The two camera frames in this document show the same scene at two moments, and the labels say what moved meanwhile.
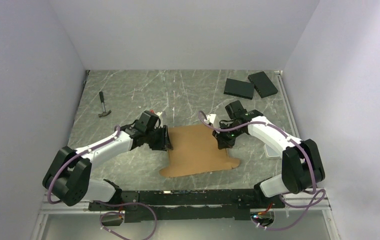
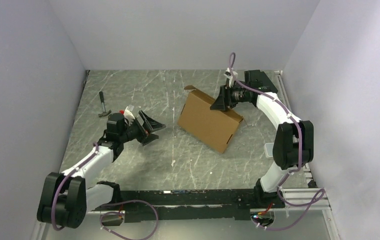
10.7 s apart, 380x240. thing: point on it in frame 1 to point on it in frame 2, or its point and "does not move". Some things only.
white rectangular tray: (270, 153) does not move
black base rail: (188, 204) does not move
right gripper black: (223, 142) to (220, 103)
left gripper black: (164, 143) to (151, 125)
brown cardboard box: (195, 151) to (214, 128)
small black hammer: (105, 113) does not move
